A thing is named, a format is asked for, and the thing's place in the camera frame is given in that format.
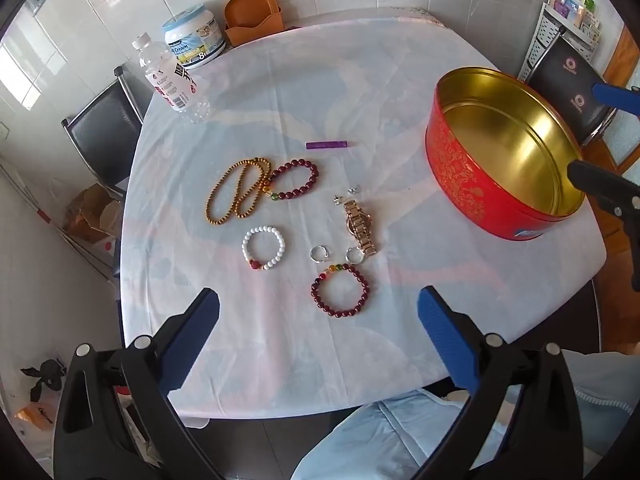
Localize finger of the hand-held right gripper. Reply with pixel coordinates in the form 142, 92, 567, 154
567, 159, 640, 292
591, 81, 640, 121

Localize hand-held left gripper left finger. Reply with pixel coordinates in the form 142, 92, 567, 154
52, 287, 223, 480

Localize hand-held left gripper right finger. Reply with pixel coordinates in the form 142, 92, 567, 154
415, 285, 593, 480

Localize white bead bracelet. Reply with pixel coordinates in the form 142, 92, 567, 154
242, 226, 288, 272

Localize dark red bracelet coloured beads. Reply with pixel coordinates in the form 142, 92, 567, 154
310, 262, 370, 319

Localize gold metal wristwatch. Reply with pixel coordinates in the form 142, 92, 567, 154
342, 199, 379, 256

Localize brown wooden bead necklace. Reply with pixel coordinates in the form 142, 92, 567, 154
204, 157, 274, 226

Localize red round metal tin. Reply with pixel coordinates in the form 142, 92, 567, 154
425, 66, 586, 243

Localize dark red bead bracelet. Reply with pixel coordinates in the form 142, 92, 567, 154
270, 158, 320, 205

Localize black chair with round logos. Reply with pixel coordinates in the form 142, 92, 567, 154
524, 34, 622, 149

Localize white perforated shelf rack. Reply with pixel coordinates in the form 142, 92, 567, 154
517, 0, 602, 84

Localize person's light blue clothing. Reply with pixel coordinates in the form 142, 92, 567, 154
290, 349, 640, 480

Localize black object on floor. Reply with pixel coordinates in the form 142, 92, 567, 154
20, 358, 67, 404

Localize cardboard box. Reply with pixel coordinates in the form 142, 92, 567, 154
64, 183, 123, 272

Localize orange packet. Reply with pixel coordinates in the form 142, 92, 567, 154
14, 404, 54, 432

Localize black metal-framed chair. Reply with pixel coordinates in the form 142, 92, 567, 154
61, 65, 146, 202

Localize clear plastic water bottle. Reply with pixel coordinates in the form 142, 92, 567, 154
132, 33, 212, 125

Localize white round canister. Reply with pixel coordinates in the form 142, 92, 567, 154
163, 3, 227, 70

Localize orange plastic holder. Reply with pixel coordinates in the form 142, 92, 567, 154
223, 0, 285, 47

